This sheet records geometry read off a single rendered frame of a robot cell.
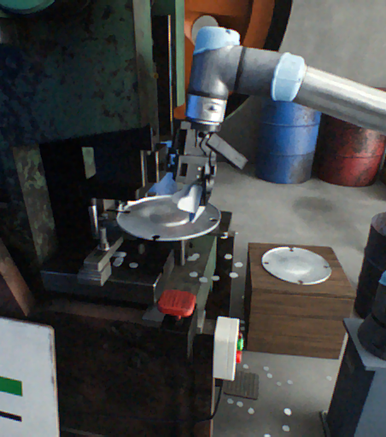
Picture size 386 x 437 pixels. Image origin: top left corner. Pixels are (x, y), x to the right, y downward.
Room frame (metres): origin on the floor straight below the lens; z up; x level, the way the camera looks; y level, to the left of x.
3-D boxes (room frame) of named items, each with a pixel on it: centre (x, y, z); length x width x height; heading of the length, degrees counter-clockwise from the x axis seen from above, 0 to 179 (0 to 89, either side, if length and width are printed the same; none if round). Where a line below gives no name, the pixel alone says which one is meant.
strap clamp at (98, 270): (0.74, 0.22, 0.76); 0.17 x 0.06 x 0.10; 168
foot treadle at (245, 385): (0.88, 0.05, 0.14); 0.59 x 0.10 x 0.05; 78
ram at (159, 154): (0.90, 0.14, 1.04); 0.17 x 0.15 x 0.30; 78
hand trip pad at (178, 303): (0.54, 0.03, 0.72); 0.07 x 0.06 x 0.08; 78
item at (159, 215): (0.88, 0.06, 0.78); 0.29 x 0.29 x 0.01
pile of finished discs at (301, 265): (1.29, -0.47, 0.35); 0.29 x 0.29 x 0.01
